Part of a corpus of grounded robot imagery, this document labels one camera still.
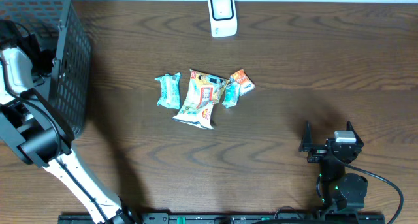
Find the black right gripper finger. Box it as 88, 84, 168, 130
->
298, 121, 313, 152
346, 121, 364, 146

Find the orange tissue pack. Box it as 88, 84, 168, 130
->
230, 69, 255, 96

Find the green tissue pack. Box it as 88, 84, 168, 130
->
222, 82, 240, 108

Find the yellow snack bag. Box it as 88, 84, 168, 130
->
173, 69, 229, 130

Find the pale green wet wipes pack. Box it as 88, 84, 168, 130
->
155, 72, 181, 109

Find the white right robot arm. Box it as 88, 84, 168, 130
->
299, 122, 368, 218

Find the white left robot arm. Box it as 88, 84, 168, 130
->
1, 20, 139, 223

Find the white barcode scanner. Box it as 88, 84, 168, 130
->
208, 0, 238, 38

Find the dark grey mesh basket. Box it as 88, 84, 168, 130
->
1, 0, 91, 136

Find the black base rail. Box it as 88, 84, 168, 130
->
58, 212, 386, 224

